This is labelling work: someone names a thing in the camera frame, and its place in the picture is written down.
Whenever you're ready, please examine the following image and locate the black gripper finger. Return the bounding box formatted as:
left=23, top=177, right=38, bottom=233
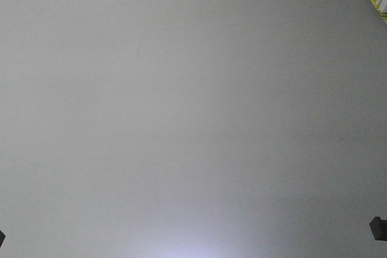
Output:
left=369, top=216, right=387, bottom=240
left=0, top=231, right=5, bottom=247

